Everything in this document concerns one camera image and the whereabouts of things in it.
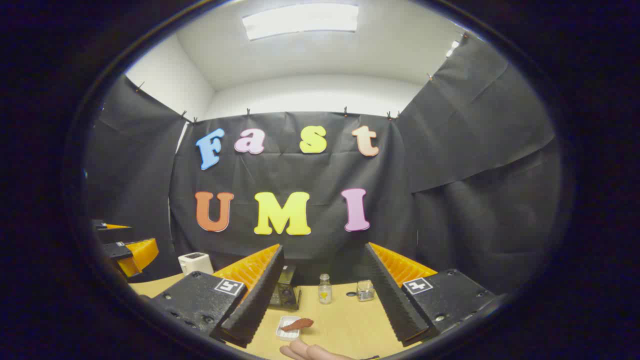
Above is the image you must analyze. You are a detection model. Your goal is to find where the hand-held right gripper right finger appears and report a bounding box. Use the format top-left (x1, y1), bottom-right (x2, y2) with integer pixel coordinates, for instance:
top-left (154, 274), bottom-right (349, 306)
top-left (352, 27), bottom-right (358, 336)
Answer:
top-left (364, 242), bottom-right (496, 347)

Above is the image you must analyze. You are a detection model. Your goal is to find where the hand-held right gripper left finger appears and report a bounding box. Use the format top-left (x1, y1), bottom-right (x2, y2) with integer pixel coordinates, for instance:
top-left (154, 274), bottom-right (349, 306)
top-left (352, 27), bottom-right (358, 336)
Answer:
top-left (150, 244), bottom-right (286, 349)

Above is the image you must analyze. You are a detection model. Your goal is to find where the black electric oven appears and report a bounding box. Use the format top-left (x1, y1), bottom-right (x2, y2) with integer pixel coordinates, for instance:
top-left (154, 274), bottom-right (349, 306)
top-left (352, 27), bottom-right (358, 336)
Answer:
top-left (270, 265), bottom-right (302, 311)

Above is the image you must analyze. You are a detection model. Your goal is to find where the reddish brown meat steak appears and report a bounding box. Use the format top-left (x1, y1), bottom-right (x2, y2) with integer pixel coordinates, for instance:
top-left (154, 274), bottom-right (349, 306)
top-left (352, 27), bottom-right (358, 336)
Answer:
top-left (281, 318), bottom-right (315, 333)

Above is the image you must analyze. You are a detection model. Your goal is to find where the white rectangular tray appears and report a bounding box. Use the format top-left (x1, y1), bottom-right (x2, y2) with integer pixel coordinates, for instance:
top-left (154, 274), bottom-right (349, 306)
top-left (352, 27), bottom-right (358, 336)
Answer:
top-left (276, 315), bottom-right (302, 342)

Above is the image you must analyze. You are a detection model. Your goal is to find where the white toaster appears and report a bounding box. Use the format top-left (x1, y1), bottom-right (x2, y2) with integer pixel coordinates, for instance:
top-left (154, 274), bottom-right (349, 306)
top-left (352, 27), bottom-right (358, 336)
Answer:
top-left (178, 252), bottom-right (214, 276)

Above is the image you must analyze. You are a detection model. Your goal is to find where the clear glass bottle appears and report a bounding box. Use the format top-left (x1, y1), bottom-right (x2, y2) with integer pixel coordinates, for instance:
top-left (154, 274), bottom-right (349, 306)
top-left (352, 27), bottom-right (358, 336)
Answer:
top-left (318, 273), bottom-right (333, 305)

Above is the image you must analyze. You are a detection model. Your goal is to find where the black backdrop cloth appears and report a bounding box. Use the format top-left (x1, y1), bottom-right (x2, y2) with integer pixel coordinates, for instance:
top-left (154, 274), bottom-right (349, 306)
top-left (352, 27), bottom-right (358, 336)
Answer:
top-left (85, 32), bottom-right (563, 296)

